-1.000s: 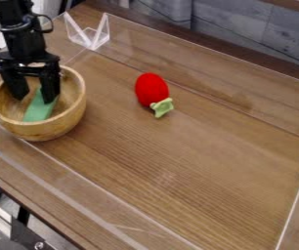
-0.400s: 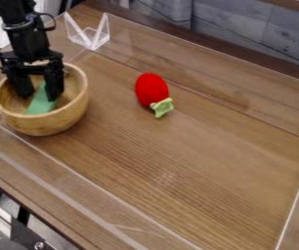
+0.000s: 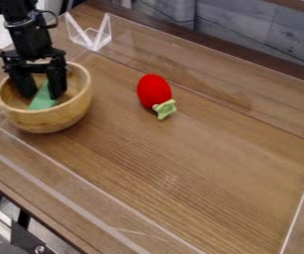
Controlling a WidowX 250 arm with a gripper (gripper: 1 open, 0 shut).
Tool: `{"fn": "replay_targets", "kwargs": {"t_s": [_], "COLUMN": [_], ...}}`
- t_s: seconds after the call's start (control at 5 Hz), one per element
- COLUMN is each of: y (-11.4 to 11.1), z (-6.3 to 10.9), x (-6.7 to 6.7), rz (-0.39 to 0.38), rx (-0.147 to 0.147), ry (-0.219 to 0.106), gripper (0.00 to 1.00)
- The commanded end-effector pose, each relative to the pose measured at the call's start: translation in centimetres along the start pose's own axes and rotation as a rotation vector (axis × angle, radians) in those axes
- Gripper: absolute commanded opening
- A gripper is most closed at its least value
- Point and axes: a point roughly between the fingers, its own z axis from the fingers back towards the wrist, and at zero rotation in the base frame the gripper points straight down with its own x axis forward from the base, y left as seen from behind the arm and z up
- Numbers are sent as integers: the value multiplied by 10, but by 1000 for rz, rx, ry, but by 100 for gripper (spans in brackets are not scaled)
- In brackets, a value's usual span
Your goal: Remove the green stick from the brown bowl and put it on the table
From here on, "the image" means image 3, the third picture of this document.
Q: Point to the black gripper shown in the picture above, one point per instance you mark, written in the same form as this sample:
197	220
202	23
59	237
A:
34	55

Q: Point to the green rectangular stick block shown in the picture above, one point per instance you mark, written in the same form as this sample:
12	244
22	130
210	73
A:
43	101

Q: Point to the brown wooden bowl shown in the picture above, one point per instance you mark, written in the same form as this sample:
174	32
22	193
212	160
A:
56	117

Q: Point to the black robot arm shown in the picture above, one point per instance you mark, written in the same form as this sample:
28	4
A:
20	7

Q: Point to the red plush strawberry toy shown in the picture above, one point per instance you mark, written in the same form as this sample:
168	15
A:
156	95

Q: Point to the black table leg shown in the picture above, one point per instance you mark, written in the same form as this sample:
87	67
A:
24	219

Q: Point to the clear acrylic corner bracket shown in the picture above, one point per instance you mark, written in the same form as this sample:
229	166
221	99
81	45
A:
90	38

